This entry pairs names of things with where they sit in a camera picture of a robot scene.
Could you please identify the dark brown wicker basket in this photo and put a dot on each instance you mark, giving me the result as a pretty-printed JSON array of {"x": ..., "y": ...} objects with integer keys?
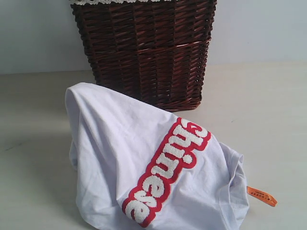
[{"x": 154, "y": 52}]

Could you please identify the orange garment tag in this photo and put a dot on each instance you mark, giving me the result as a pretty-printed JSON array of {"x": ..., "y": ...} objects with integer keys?
[{"x": 262, "y": 196}]

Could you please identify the white t-shirt with red lettering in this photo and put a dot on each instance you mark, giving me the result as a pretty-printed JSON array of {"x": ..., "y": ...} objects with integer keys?
[{"x": 143, "y": 168}]

